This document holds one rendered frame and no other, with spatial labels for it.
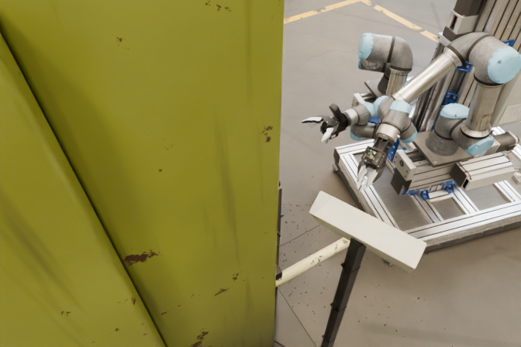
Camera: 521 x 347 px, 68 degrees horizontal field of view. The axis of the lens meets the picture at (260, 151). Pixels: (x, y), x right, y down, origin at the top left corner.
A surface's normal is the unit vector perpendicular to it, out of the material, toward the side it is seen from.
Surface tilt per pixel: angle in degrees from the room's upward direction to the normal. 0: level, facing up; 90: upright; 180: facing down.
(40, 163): 90
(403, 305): 0
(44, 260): 90
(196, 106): 90
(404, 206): 0
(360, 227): 30
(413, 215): 0
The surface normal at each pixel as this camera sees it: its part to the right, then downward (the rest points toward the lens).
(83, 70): 0.50, 0.61
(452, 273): -0.01, -0.71
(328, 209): -0.30, -0.32
